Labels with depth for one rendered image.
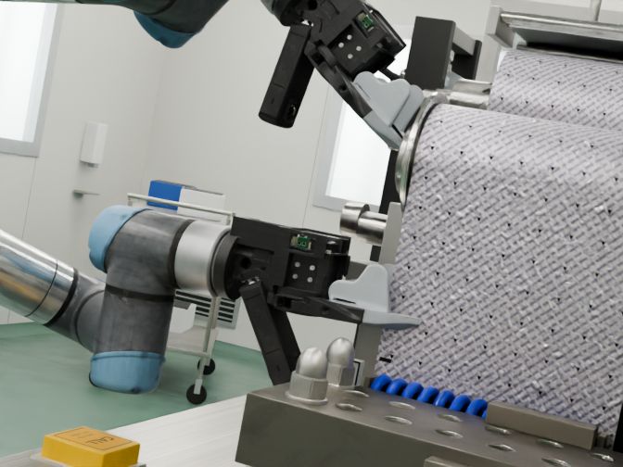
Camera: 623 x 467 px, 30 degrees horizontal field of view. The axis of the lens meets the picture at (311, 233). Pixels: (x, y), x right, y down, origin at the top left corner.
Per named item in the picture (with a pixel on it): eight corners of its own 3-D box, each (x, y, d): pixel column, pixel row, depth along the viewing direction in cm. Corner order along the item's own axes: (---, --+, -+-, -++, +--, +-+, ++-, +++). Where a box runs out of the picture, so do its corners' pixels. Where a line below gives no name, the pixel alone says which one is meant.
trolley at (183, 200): (111, 357, 649) (144, 176, 643) (213, 375, 651) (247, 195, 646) (84, 387, 558) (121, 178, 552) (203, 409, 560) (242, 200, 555)
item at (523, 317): (372, 391, 114) (407, 206, 113) (612, 453, 106) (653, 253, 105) (370, 391, 114) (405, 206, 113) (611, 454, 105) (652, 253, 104)
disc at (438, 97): (448, 189, 128) (450, 68, 120) (452, 190, 128) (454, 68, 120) (400, 262, 117) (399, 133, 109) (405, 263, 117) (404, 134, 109)
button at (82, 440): (79, 448, 119) (83, 424, 119) (137, 465, 116) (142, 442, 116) (39, 459, 112) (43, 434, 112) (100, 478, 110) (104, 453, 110)
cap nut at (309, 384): (295, 391, 101) (304, 341, 101) (333, 401, 100) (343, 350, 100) (277, 396, 98) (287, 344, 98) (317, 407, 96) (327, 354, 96)
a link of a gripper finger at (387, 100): (432, 115, 116) (378, 49, 119) (388, 155, 118) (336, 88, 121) (441, 120, 119) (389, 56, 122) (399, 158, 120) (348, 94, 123)
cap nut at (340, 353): (324, 378, 110) (332, 332, 110) (359, 387, 109) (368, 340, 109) (309, 382, 107) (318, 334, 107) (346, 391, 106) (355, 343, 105)
